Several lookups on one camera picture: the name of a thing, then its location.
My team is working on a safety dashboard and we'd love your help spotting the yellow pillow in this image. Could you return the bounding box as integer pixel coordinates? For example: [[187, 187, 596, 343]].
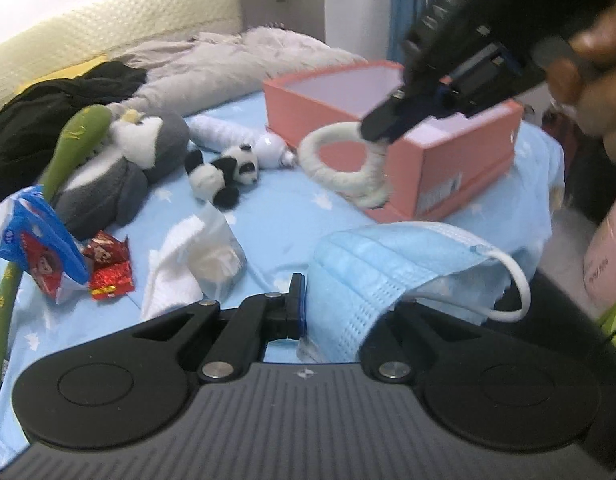
[[12, 54, 109, 97]]

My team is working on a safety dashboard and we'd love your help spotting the small panda plush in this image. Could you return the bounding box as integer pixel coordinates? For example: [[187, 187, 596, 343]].
[[184, 143, 261, 208]]

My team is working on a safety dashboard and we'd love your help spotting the cream padded headboard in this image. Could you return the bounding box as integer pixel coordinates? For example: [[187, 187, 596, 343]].
[[0, 0, 241, 112]]

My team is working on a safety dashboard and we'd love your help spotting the lime green object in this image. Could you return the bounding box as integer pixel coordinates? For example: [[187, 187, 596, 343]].
[[597, 294, 616, 343]]

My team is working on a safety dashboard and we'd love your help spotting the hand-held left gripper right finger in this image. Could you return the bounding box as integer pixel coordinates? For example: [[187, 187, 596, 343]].
[[360, 301, 495, 382]]

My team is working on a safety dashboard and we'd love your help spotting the grey penguin plush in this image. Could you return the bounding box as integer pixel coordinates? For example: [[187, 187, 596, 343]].
[[52, 108, 191, 241]]

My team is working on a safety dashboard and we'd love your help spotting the red label snack packet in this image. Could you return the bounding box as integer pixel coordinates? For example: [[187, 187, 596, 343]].
[[82, 231, 131, 266]]

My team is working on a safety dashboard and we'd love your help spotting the pink cardboard box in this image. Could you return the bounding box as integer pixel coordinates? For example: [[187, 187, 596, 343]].
[[263, 59, 524, 224]]

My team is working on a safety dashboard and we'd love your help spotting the person's right hand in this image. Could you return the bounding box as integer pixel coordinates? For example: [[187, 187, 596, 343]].
[[542, 2, 616, 162]]

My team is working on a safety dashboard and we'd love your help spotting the crinkled red foil packet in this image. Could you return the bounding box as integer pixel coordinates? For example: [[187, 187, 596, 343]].
[[87, 260, 135, 302]]

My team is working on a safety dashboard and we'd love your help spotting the blue face mask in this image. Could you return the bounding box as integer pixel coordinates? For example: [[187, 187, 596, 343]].
[[305, 223, 533, 364]]

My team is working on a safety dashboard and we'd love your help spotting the grey duvet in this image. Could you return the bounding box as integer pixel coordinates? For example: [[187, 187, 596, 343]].
[[108, 25, 369, 117]]

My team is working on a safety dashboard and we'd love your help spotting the blue curtain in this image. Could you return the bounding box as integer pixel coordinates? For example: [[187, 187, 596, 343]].
[[388, 0, 429, 64]]

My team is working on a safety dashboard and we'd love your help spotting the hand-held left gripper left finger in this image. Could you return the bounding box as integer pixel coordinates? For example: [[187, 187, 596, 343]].
[[132, 273, 307, 382]]

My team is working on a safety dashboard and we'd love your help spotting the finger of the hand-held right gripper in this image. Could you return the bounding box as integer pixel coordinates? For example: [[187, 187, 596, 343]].
[[360, 86, 441, 144]]

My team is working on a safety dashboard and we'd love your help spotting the black clothing pile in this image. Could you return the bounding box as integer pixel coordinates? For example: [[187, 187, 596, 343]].
[[0, 60, 149, 222]]

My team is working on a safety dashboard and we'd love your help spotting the blue snack packet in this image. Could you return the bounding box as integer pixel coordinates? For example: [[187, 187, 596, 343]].
[[0, 185, 91, 306]]

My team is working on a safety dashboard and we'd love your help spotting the blue star bed sheet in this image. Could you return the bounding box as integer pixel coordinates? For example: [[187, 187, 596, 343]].
[[0, 89, 565, 461]]

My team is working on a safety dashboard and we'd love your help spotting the clear tissue bag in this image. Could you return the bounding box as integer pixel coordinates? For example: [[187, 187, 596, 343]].
[[140, 205, 248, 321]]

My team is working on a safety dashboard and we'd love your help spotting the green massage stick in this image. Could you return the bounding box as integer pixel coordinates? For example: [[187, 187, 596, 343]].
[[0, 106, 113, 396]]

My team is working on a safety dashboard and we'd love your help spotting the white spray bottle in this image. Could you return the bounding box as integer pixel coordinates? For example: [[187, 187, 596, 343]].
[[188, 113, 297, 169]]

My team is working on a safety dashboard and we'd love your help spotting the pink cylindrical container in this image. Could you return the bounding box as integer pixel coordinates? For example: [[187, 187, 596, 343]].
[[582, 184, 616, 322]]

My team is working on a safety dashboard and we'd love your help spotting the white fluffy ring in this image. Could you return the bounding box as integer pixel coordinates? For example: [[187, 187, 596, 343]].
[[298, 122, 391, 210]]

